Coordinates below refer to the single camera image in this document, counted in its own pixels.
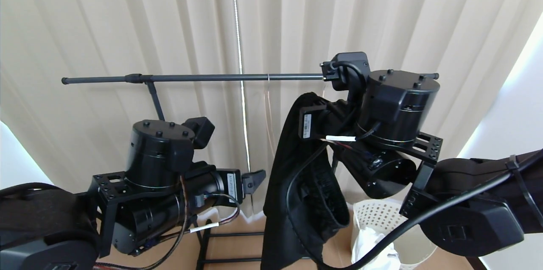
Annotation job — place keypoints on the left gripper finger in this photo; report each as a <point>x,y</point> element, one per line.
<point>251,182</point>

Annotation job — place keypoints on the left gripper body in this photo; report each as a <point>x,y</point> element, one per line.
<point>212,185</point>

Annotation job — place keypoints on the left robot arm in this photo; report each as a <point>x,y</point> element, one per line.
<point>161,155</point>

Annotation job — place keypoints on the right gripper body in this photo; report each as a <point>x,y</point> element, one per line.
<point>318,121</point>

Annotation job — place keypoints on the pink clothes hanger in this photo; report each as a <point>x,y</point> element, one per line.
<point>268,104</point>

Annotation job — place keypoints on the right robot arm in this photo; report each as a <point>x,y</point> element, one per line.
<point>394,104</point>

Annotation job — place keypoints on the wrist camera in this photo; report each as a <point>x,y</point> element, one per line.
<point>199,132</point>
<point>350,66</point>

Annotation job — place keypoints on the black shorts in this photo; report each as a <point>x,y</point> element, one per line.
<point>297,164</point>

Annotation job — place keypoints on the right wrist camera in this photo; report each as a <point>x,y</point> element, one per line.
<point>350,66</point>

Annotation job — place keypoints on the white printed t-shirt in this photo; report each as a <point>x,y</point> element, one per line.
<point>369,249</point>

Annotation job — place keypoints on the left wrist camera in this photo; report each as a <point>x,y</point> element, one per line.
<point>199,132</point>

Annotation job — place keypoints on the white laundry basket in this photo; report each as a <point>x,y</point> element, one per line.
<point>377,215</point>

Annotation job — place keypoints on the black clothes rack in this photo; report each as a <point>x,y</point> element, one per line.
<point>203,78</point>

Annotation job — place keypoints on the beige curtain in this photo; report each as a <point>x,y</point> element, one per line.
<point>127,20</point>

